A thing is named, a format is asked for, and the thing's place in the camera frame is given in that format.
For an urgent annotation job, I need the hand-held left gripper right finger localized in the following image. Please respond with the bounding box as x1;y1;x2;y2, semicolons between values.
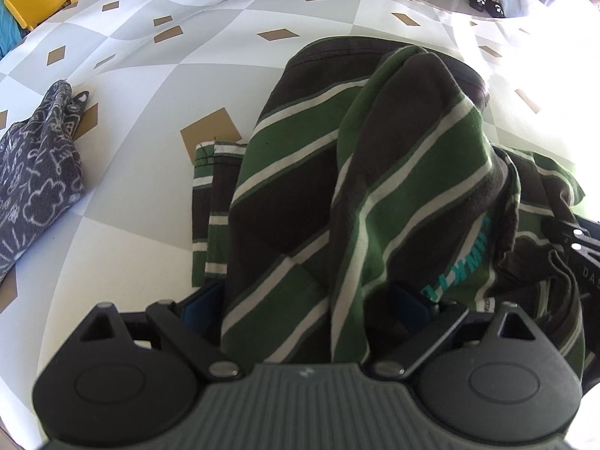
369;283;558;380

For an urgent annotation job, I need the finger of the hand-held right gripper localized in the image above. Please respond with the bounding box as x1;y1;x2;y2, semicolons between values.
541;216;600;256

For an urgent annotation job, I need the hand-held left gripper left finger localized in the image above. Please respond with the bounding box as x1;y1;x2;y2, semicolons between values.
66;283;245;380

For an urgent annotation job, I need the green brown striped shirt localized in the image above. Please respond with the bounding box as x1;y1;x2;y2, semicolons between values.
191;37;587;380

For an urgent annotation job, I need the dark grey doodle-print fleece garment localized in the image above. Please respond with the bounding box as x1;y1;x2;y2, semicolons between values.
0;79;91;287

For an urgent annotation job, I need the blue cartoon pillow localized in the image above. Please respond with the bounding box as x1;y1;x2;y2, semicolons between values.
0;7;22;59

